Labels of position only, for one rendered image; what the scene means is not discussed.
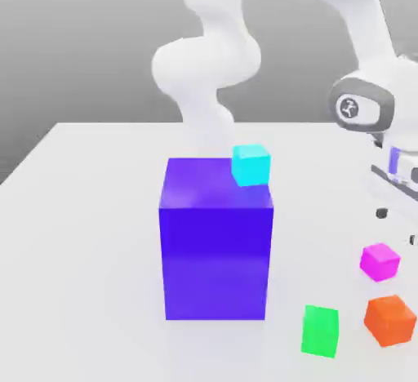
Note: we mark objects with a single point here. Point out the small cyan cube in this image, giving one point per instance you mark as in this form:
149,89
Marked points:
250,166

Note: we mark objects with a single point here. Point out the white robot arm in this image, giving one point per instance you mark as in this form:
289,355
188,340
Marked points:
209,62

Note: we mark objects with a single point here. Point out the small magenta cube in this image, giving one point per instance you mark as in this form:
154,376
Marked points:
379,262

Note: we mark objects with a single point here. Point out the small orange cube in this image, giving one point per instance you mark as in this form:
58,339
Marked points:
389,321

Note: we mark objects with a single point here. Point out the large purple box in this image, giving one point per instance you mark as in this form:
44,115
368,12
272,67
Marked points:
214,258

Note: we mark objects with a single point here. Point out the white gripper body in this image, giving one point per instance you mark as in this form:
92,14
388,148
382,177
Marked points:
388,194

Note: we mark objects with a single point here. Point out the small green cube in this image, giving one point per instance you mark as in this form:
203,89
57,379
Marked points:
320,331

